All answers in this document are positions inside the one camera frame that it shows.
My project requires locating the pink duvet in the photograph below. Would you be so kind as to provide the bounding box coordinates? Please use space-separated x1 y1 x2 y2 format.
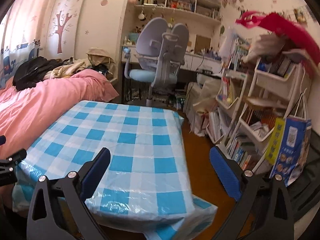
1 69 119 159

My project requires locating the white book rack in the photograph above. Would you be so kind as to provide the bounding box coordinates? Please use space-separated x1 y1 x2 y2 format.
216 34 311 174

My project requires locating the black clothes pile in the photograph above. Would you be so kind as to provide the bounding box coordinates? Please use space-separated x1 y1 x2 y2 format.
12 56 63 91

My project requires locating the beige clothes pile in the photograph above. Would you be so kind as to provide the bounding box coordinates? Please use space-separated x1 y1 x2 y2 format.
43 59 91 80

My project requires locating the blue checkered tablecloth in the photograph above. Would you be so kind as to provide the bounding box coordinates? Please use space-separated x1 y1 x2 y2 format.
12 101 217 239

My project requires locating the blue paper shopping bag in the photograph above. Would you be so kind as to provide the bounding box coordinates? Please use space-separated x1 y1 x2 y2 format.
265 116 312 186

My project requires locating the beige bag on bed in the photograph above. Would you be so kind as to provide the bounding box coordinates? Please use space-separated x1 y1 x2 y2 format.
86 48 116 79

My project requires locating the grey blue desk chair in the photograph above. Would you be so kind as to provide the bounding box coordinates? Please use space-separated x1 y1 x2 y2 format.
123 17 189 107

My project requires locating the pink hanger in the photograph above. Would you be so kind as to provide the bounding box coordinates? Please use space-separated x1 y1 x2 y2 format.
235 11 319 65

